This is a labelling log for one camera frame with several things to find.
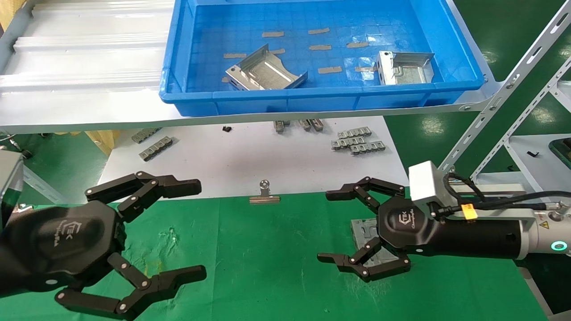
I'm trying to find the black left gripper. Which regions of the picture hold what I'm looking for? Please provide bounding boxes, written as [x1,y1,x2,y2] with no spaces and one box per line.
[0,171,207,321]

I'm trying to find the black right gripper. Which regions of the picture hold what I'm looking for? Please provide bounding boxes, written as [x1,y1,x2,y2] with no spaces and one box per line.
[318,177,523,282]

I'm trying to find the curved sheet metal part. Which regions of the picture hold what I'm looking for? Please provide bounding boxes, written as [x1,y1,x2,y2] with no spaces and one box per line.
[350,218,402,269]

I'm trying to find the green table cloth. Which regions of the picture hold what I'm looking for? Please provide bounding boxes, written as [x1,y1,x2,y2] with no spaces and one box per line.
[0,186,551,321]

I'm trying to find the silver binder clip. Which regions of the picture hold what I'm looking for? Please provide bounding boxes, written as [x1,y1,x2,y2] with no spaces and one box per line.
[249,180,281,204]

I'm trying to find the grey metal rack brace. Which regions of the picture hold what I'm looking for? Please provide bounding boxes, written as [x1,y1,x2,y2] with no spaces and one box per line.
[22,166,67,204]

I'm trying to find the large blue plastic bin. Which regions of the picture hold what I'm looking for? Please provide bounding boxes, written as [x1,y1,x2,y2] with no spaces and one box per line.
[159,0,487,117]

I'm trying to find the white rack shelf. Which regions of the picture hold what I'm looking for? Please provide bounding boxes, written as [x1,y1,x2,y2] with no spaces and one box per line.
[455,134,571,198]

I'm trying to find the dark green tray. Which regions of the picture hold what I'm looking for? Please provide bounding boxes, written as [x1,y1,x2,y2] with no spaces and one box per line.
[548,137,571,170]

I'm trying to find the sheet metal part with ridges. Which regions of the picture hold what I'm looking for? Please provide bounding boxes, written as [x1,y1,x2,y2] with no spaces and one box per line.
[225,44,308,91]

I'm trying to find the white ribbed shelf panel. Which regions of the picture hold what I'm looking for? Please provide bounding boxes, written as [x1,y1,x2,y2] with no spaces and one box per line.
[0,0,175,92]

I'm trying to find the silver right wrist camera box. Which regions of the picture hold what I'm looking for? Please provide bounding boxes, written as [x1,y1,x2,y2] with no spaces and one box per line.
[408,160,447,206]

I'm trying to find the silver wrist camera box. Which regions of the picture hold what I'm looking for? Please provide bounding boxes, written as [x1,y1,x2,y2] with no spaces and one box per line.
[0,149,25,215]
[408,160,447,206]

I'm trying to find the black camera cable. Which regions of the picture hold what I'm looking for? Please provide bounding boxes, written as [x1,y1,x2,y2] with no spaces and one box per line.
[442,172,571,213]

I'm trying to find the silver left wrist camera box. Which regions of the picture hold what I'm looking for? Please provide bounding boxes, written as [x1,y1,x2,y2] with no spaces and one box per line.
[0,149,25,215]

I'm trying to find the sheet metal part with bracket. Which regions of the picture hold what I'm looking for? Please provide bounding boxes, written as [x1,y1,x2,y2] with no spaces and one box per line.
[376,51,435,86]

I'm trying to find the perforated white rack post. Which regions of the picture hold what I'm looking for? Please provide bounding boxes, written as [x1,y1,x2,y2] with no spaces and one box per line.
[471,58,571,179]
[437,0,571,173]

